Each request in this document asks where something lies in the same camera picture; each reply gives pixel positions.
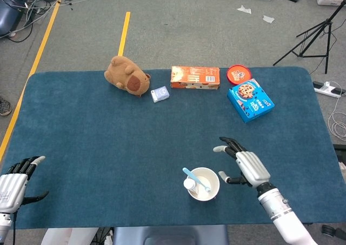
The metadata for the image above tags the white power strip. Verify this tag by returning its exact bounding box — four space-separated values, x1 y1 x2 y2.
312 80 346 98

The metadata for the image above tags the black caster wheel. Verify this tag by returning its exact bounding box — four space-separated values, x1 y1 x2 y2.
321 224 346 237

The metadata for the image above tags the dark blue machine base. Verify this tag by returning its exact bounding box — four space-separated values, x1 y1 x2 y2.
0 0 28 36

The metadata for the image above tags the dark blue table mat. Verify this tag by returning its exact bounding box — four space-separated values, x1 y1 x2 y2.
5 67 344 229

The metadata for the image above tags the white coiled cable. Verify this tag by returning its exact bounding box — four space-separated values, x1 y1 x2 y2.
327 81 346 139

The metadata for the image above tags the white paper cup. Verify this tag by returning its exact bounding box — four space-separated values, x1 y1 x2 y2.
186 167 221 202

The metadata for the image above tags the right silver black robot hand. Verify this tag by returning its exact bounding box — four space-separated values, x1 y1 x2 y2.
212 136 271 188

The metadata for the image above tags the white toothpaste tube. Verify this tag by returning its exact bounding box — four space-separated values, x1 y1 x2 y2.
183 177 202 198

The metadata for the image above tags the white robot body shell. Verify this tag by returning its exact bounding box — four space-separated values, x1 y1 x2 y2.
40 228 99 245

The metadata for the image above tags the blue cookie box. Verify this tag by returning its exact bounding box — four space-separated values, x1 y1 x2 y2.
227 78 275 124

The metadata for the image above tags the blue grey seat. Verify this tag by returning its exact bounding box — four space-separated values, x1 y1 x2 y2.
112 225 230 245

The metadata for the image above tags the small grey-blue card box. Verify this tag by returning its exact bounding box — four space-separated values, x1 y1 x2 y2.
150 85 171 103

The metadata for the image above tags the long yellow floor tape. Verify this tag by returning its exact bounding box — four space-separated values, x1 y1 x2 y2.
0 0 61 162

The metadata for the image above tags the brown capybara plush toy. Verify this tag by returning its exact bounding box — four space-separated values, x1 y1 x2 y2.
104 55 151 97

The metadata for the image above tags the short yellow floor tape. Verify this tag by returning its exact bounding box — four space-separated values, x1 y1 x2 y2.
118 11 131 57

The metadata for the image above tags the black tripod stand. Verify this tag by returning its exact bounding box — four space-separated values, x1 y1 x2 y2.
272 0 346 75

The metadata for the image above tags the light blue toothbrush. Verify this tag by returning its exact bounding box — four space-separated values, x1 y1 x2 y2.
182 167 211 194

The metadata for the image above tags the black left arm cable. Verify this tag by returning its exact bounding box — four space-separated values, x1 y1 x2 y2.
12 211 18 245

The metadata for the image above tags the orange biscuit box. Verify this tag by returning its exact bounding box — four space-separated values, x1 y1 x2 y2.
170 65 221 91

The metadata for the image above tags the grey shoe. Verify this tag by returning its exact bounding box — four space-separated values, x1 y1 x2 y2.
0 97 13 117

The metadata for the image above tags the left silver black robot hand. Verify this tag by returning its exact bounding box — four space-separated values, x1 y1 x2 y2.
0 155 50 214

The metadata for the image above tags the red round lid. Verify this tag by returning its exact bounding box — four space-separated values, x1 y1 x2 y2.
226 64 252 85

